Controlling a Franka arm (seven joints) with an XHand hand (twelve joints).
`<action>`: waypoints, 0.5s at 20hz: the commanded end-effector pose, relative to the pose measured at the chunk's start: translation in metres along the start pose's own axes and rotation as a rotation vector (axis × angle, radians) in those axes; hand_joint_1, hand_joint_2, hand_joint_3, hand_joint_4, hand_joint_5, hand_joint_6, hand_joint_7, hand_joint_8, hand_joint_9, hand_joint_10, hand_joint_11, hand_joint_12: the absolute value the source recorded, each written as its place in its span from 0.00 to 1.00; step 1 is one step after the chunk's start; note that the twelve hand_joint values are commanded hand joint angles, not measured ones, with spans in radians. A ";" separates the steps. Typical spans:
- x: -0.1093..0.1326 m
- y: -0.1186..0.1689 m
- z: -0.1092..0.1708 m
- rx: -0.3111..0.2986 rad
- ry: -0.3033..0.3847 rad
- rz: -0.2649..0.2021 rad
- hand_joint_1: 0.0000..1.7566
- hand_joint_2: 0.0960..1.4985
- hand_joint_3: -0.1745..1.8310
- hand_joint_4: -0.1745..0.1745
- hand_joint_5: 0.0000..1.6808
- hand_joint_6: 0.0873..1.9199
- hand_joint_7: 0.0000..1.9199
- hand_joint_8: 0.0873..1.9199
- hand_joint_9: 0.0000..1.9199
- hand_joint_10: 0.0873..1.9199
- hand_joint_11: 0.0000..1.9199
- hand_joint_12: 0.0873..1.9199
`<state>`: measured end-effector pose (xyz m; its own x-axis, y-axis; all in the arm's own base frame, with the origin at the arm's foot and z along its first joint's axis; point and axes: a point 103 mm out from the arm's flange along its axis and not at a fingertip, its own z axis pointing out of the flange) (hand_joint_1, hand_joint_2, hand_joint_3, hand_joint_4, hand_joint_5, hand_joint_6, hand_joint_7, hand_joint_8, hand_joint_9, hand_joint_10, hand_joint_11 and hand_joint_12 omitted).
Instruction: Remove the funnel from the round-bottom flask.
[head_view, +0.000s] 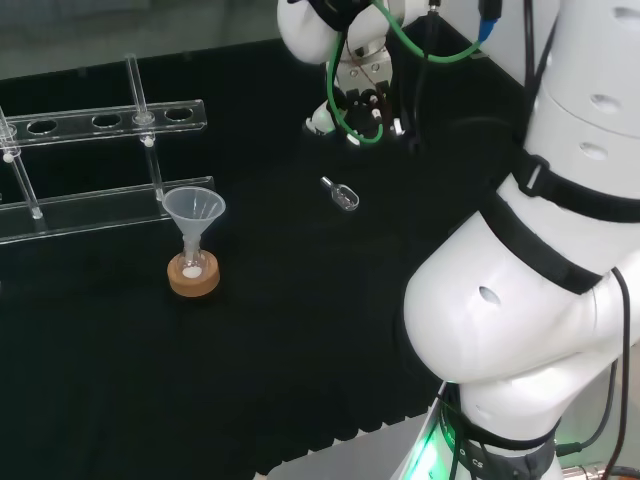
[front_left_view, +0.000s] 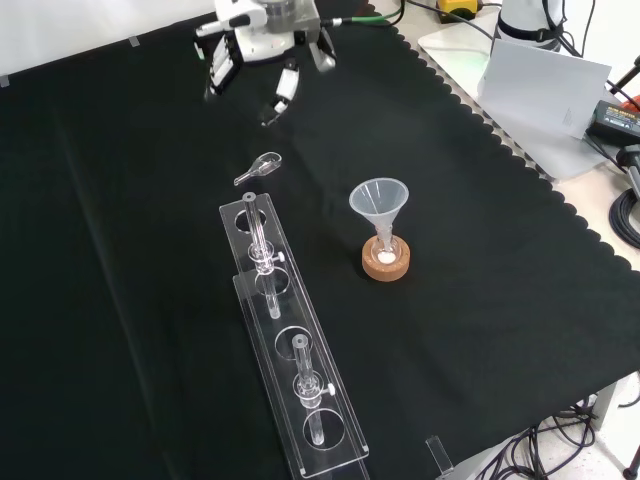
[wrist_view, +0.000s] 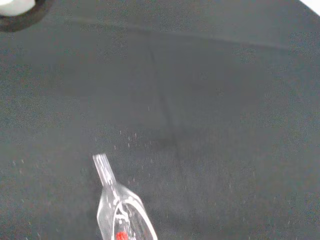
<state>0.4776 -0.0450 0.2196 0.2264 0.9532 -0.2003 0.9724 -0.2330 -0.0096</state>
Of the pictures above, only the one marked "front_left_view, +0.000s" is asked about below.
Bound coiled black cable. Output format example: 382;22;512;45
608;188;640;246

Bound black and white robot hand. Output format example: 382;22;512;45
193;0;337;127

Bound grey base plate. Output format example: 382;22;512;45
417;33;609;182

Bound clear plastic funnel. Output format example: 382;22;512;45
348;179;410;251

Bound black arm base cable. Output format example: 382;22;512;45
542;0;587;59

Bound cork ring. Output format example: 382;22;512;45
361;234;414;282

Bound green cable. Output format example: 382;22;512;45
349;0;406;25

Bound pale board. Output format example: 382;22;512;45
475;38;612;141

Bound small clear acrylic piece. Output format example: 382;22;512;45
424;435;455;475

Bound black power adapter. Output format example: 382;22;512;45
585;99;640;149

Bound yellow stop button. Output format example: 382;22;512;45
435;0;481;24

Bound black cloth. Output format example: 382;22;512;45
0;0;640;480

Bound clear acrylic funnel stand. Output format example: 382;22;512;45
218;190;371;480

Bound black floor cables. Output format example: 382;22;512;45
494;394;640;480

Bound glass round-bottom flask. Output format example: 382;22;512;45
372;227;401;266

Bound glass weighing funnel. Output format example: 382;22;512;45
232;151;283;188

